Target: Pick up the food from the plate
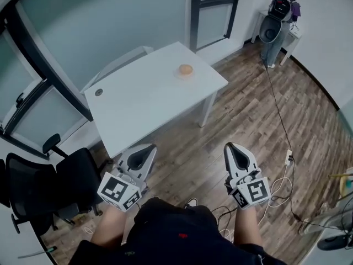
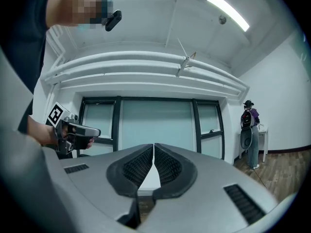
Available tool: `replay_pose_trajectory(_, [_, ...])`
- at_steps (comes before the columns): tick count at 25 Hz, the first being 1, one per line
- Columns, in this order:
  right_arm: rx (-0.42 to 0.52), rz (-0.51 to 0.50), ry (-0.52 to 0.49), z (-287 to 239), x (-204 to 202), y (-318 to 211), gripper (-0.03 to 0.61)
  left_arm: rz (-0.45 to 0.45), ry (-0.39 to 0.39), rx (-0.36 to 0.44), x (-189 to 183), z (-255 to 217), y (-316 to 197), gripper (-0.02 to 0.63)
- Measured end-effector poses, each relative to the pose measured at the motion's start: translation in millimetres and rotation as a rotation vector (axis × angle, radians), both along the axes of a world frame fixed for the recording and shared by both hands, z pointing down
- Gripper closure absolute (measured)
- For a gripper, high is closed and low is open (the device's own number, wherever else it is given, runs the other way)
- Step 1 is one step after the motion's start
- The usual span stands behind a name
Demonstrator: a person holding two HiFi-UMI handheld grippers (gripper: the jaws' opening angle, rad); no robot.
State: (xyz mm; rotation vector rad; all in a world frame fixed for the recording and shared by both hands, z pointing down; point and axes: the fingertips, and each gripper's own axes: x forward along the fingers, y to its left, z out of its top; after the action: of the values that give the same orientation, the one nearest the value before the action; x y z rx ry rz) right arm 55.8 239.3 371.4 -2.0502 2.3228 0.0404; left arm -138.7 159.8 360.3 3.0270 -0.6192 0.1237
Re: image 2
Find long ceiling light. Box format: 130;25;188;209
206;0;250;33

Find black head-worn camera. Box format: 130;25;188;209
104;9;122;32

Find small white table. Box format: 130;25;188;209
239;127;269;162

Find black floor cable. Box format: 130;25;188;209
252;168;269;189

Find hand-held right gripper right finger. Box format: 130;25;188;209
136;143;279;233

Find white ceiling pipes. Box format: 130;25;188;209
40;50;250;100

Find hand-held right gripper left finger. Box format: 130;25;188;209
41;143;155;230

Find black framed window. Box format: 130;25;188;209
78;96;226;160

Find person's left forearm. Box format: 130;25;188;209
27;115;59;147

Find person's left hand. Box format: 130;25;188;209
61;126;95;150

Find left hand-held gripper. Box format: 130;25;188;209
45;101;102;155

